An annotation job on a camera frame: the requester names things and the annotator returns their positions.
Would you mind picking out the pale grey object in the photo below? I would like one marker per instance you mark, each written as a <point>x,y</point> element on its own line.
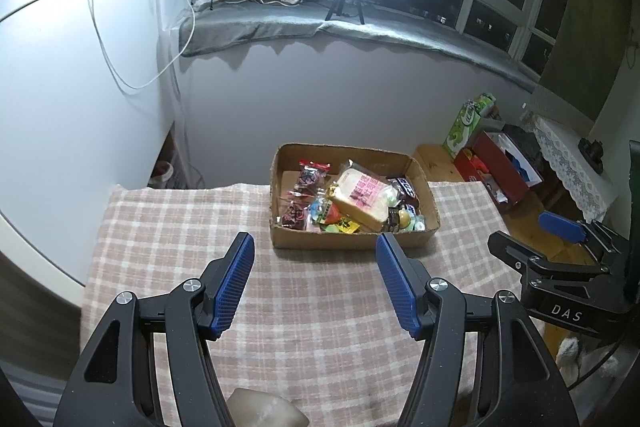
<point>265,407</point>

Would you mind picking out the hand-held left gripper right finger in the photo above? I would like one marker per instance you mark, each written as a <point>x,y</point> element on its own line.
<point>397,287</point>

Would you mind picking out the orange jelly cup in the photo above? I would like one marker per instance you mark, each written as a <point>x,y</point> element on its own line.
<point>324,211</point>

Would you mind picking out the red box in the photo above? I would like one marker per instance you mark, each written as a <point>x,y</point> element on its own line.
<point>500,172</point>

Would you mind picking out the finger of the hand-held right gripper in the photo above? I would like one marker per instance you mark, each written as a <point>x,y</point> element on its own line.
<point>530,264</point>
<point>562,224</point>

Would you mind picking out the cardboard box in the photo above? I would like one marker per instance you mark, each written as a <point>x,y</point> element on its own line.
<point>350,239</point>

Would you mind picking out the white lace cloth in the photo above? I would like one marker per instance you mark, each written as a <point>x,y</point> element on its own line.
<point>575,167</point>

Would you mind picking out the pink checked tablecloth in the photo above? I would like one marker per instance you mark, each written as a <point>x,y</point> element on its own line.
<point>310,307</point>

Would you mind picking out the dark olive curtain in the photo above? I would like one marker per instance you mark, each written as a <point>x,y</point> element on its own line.
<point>590,32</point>

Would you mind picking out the red-edged date packet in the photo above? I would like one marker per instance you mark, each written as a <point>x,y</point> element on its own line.
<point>311,177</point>
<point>295,214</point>

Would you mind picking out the green carton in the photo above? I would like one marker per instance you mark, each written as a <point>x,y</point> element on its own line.
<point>465,127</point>

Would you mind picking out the red and white bucket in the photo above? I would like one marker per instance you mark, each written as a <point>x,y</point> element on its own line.
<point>161,169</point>

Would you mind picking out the brown chocolate bar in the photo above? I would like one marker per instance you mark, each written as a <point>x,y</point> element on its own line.
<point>407,209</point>
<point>402,187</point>

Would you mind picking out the grey blanket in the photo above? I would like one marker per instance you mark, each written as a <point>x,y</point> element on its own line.
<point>350,29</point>

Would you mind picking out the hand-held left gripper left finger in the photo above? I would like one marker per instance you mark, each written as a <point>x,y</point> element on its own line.
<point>232,287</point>

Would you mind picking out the dark figurine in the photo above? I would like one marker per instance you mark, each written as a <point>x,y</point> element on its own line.
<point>592,152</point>

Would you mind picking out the yellow and green candy toy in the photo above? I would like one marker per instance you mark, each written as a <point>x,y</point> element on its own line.
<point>404,219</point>

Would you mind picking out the sliced bread packet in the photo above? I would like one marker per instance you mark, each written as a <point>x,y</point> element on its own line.
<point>362,197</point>

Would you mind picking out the white fluffy object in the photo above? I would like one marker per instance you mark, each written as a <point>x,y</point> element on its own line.
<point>570,352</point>

